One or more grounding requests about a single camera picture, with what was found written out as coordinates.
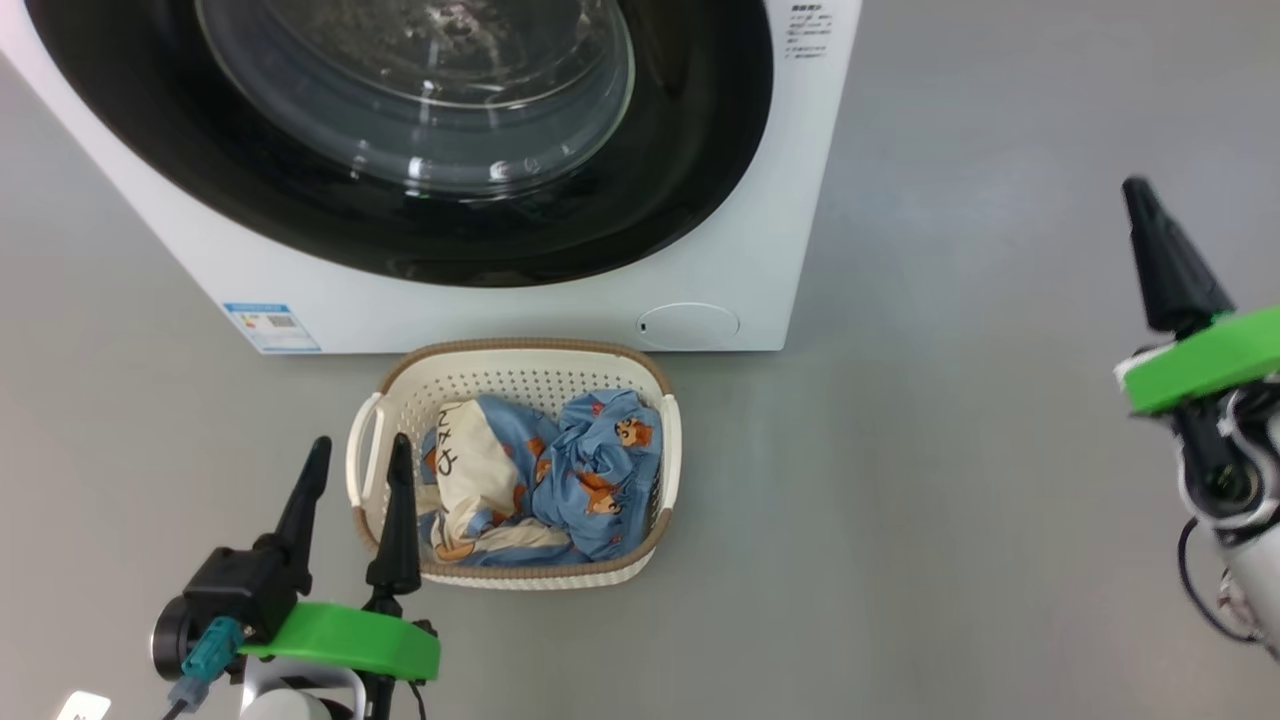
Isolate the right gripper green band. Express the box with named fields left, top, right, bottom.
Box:
left=1115, top=178, right=1280, bottom=531

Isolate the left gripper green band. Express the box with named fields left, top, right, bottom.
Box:
left=238, top=433, right=442, bottom=720

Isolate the blue cartoon print garment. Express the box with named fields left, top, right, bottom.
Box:
left=418, top=388, right=664, bottom=569

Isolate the black round glass washer door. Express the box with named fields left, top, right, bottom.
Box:
left=25, top=0, right=776, bottom=289

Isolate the cream plastic laundry basket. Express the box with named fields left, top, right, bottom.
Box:
left=345, top=338, right=684, bottom=591

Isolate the white front-load washing machine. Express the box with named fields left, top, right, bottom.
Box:
left=0, top=0, right=863, bottom=356

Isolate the blue energy label sticker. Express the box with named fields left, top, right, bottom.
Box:
left=222, top=300, right=323, bottom=354

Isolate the round white filter cover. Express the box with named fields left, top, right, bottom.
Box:
left=638, top=303, right=741, bottom=351

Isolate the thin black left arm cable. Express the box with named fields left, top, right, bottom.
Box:
left=365, top=675, right=427, bottom=720

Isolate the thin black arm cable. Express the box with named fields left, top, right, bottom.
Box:
left=365, top=675, right=427, bottom=720
left=1177, top=515, right=1261, bottom=643

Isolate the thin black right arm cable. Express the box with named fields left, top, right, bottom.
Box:
left=1177, top=515, right=1261, bottom=643

